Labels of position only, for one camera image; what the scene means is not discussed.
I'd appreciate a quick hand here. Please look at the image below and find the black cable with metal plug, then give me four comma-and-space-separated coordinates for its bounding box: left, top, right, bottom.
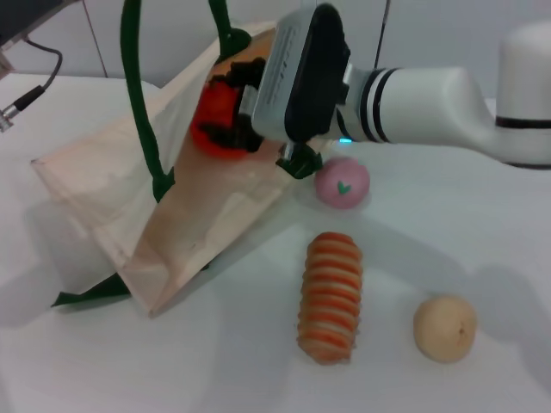
0, 38, 64, 133

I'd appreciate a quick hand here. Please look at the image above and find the dark thin background pole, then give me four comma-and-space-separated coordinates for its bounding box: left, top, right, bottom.
374, 0, 391, 70

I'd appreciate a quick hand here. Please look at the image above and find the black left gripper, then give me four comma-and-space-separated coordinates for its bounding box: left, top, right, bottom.
0, 0, 72, 46

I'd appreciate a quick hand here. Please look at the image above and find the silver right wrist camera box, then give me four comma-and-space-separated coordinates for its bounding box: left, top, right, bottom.
251, 3, 352, 143

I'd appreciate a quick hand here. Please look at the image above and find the beige round fruit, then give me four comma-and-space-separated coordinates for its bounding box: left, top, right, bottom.
412, 293, 478, 363

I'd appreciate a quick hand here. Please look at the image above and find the cream handbag with green handles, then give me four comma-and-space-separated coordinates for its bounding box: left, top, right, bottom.
30, 0, 335, 319

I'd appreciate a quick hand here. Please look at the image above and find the orange striped bread roll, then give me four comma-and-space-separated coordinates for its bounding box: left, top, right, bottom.
295, 231, 363, 366

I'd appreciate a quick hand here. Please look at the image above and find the orange fruit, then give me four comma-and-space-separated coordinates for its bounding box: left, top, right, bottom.
190, 79, 259, 161

